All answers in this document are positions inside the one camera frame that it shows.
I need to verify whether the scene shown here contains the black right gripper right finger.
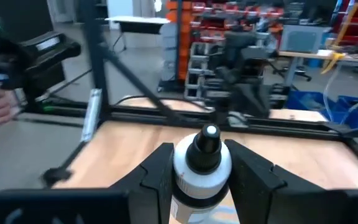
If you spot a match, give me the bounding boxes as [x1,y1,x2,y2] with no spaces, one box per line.
[224,139,325,224]

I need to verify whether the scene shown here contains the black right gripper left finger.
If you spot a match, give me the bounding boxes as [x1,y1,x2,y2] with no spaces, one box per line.
[109,142,175,224]

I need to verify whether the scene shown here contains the large black-capped food coloring bottle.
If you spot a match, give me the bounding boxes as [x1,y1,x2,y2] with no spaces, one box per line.
[168,123,233,224]

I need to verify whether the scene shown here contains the black office chair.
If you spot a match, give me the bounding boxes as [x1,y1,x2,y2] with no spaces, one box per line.
[265,58,313,83]

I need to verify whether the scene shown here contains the grey rack white bins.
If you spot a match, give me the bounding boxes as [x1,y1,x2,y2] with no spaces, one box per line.
[183,42,219,101]

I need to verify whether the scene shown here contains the wooden desk grey legs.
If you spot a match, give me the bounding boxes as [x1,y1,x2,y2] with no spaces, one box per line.
[277,49,358,88]

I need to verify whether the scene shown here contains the grey metal box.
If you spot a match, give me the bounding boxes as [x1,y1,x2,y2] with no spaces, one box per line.
[279,24,332,54]

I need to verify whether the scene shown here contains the orange parts bin shelf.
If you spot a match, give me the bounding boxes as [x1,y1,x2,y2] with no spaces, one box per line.
[165,0,285,82]

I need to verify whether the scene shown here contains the black table clamp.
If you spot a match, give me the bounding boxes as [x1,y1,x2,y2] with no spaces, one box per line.
[41,167,73,189]

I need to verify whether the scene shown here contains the white folding table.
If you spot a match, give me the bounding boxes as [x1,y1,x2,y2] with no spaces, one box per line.
[105,15,171,52]

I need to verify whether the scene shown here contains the black robotic device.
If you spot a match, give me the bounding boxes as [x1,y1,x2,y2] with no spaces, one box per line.
[0,17,82,108]

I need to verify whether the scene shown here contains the silver aluminium bracket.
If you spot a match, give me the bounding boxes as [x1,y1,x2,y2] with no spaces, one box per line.
[81,88,104,143]

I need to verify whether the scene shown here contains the yellow cable bundle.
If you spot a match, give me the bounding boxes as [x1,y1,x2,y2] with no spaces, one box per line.
[320,2,358,75]

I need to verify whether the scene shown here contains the black aluminium table frame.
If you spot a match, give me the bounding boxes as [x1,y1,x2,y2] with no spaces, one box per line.
[16,0,358,187]

